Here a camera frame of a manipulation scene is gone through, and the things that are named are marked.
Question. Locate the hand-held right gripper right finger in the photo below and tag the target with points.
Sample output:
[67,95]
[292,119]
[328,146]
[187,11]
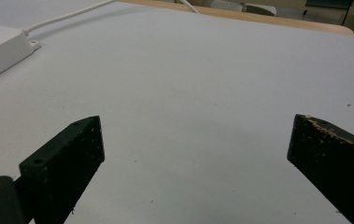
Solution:
[333,161]

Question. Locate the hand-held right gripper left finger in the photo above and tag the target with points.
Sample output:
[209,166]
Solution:
[67,165]

